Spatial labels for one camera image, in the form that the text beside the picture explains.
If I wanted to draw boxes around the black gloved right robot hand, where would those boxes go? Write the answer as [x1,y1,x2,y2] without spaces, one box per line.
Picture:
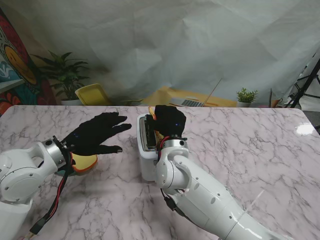
[146,104,188,139]

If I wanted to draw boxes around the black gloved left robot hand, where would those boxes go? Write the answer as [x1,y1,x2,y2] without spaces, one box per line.
[61,111,133,156]

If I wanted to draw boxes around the yellow toast slice orange crust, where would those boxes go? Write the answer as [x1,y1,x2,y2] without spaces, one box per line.
[71,152,98,174]
[148,106,166,141]

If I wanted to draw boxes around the white two-slot toaster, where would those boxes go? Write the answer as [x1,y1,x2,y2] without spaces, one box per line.
[136,113,181,182]

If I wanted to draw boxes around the silver open laptop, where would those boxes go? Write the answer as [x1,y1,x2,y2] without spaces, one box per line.
[169,77,224,108]

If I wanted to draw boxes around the teal round plate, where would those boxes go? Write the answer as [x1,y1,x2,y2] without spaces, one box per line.
[56,159,97,178]

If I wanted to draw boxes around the yellow plastic chair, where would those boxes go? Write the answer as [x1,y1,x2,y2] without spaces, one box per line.
[74,83,113,106]

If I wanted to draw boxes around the large green potted plant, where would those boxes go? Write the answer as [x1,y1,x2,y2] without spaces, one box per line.
[31,50,90,106]

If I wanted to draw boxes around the white crumpled backdrop sheet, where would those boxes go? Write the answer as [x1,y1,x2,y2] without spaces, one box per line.
[0,0,320,108]

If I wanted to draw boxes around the small green potted plant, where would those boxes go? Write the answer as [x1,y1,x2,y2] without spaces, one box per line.
[236,87,259,108]

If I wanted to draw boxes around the colourful cartoon mural board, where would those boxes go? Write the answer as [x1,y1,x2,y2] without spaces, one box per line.
[0,8,58,117]

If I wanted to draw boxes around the black tripod stand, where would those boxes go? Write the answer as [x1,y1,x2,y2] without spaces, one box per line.
[283,53,320,109]

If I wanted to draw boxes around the red black left arm cable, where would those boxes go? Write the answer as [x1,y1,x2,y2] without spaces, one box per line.
[29,152,76,236]

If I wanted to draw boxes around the red black arm cable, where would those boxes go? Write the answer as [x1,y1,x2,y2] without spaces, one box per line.
[29,152,76,236]
[157,136,191,218]

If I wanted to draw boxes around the red black right arm cable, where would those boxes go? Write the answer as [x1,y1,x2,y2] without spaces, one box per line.
[157,136,191,218]

